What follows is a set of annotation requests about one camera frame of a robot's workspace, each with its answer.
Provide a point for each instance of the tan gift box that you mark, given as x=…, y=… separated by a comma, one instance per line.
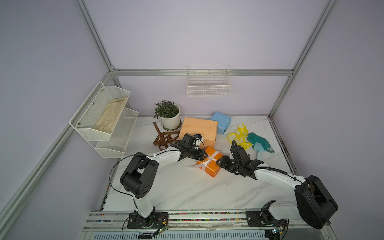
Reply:
x=206, y=128

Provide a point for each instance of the white two-tier mesh shelf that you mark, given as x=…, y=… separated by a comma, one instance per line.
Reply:
x=109, y=146

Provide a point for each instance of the white wire wall basket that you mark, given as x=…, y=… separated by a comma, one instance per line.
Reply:
x=208, y=81

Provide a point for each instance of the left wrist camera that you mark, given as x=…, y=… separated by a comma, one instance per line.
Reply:
x=199, y=137

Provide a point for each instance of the potted green plant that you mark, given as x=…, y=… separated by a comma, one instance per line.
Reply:
x=169, y=114

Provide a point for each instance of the light blue gift box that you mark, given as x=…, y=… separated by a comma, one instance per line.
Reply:
x=223, y=122

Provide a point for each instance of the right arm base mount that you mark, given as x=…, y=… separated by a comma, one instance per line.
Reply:
x=263, y=217

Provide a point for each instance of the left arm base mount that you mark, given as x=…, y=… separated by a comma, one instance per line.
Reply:
x=147, y=220

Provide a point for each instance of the aluminium frame rail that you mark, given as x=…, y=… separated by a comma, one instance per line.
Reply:
x=184, y=220

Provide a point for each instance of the beige cloth in shelf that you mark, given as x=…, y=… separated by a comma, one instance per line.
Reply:
x=109, y=118

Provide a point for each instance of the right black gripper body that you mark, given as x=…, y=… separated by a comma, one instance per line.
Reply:
x=238, y=165

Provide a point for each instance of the white ribbon bow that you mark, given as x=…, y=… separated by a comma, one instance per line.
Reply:
x=208, y=165

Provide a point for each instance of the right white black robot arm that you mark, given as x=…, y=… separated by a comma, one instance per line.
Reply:
x=313, y=203

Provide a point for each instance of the brown ribbon bow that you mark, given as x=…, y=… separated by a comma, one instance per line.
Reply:
x=165, y=139

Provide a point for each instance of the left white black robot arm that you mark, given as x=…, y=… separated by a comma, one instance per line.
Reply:
x=138, y=178

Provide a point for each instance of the orange gift box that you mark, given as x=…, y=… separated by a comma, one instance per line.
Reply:
x=209, y=150

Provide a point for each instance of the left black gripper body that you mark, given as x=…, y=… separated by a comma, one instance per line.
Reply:
x=191, y=154

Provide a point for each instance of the yellow ribbon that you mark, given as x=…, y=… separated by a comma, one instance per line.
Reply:
x=240, y=137

